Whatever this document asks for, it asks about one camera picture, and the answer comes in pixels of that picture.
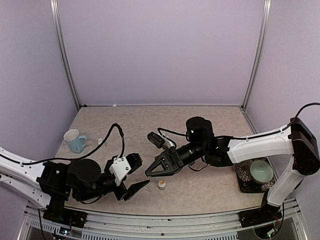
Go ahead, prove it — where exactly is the aluminium frame post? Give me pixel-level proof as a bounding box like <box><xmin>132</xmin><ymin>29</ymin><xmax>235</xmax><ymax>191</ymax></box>
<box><xmin>241</xmin><ymin>0</ymin><xmax>272</xmax><ymax>112</ymax></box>
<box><xmin>50</xmin><ymin>0</ymin><xmax>81</xmax><ymax>111</ymax></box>

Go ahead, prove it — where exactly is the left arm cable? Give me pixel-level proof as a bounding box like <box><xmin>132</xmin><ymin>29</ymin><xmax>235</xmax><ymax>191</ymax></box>
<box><xmin>0</xmin><ymin>123</ymin><xmax>126</xmax><ymax>166</ymax></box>

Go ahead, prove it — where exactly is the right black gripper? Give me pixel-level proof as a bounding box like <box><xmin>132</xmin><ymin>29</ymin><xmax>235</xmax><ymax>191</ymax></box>
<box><xmin>145</xmin><ymin>142</ymin><xmax>207</xmax><ymax>177</ymax></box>

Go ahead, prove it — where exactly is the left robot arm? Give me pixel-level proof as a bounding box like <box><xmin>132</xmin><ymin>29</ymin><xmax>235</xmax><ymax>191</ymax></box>
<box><xmin>0</xmin><ymin>148</ymin><xmax>149</xmax><ymax>227</ymax></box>

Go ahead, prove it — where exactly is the right aluminium frame post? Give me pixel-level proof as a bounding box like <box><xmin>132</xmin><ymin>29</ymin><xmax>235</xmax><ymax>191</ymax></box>
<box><xmin>241</xmin><ymin>0</ymin><xmax>272</xmax><ymax>112</ymax></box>

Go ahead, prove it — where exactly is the front aluminium rail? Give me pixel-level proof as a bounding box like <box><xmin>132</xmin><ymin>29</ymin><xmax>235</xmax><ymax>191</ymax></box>
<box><xmin>17</xmin><ymin>201</ymin><xmax>308</xmax><ymax>240</ymax></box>

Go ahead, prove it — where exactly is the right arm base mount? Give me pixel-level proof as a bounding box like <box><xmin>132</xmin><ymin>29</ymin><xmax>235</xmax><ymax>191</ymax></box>
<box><xmin>238</xmin><ymin>204</ymin><xmax>282</xmax><ymax>228</ymax></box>

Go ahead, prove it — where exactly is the light blue mug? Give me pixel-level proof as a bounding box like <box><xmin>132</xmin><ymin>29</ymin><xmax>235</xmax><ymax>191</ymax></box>
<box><xmin>63</xmin><ymin>129</ymin><xmax>88</xmax><ymax>154</ymax></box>

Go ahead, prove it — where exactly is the pale green bowl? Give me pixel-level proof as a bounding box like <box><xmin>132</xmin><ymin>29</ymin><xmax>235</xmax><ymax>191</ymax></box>
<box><xmin>249</xmin><ymin>160</ymin><xmax>274</xmax><ymax>184</ymax></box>

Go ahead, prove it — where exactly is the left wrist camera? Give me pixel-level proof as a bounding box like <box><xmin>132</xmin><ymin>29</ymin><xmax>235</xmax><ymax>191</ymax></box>
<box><xmin>108</xmin><ymin>153</ymin><xmax>143</xmax><ymax>187</ymax></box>

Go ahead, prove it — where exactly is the left aluminium frame post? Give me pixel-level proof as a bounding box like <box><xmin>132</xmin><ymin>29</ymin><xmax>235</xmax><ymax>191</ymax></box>
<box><xmin>50</xmin><ymin>0</ymin><xmax>81</xmax><ymax>111</ymax></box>

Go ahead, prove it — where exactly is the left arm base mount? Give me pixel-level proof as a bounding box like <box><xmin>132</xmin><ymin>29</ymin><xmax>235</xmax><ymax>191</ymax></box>
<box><xmin>43</xmin><ymin>207</ymin><xmax>87</xmax><ymax>229</ymax></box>

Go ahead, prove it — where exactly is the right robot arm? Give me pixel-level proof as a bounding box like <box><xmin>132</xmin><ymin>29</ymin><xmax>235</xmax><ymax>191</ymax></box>
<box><xmin>145</xmin><ymin>116</ymin><xmax>320</xmax><ymax>222</ymax></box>

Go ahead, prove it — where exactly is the black floral square plate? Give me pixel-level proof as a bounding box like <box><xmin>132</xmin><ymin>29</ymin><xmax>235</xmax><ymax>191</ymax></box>
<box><xmin>235</xmin><ymin>157</ymin><xmax>275</xmax><ymax>194</ymax></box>

